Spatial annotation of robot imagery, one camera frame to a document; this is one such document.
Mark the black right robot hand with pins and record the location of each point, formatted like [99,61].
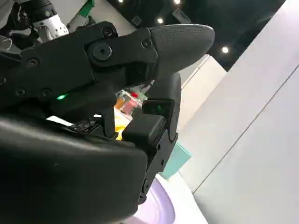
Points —
[58,168]

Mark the yellow background object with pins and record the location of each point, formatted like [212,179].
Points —
[118,128]

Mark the clear plastic box with items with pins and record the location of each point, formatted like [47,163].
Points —
[130,103]

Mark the lilac plate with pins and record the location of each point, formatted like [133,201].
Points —
[158,205]

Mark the pale green mug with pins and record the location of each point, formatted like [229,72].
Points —
[181,161]

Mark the green background fixture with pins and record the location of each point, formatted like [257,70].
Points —
[86,7]

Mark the round ceiling light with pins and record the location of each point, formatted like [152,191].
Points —
[160,20]
[176,1]
[225,49]

